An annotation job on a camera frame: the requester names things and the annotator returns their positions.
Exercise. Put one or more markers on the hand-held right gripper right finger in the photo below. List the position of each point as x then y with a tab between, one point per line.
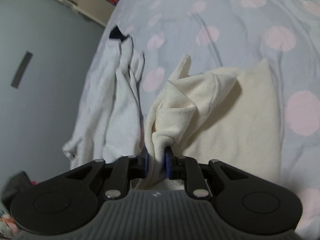
168	163

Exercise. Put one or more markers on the dark cloth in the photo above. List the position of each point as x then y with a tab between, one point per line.
17	187

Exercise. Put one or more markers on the grey wall plate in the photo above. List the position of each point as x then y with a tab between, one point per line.
22	70

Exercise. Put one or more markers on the cream knit sweater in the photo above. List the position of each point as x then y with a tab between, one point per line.
225	120

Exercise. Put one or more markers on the white sweatshirt with navy trim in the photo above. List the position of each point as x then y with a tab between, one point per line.
100	92

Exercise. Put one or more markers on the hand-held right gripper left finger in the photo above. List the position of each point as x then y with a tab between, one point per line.
146	162

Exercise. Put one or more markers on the pink polka dot bedsheet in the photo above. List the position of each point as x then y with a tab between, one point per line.
237	22

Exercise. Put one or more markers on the cream door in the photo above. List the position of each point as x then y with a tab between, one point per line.
85	8

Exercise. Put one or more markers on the patterned cloth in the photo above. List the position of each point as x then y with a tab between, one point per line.
6	222

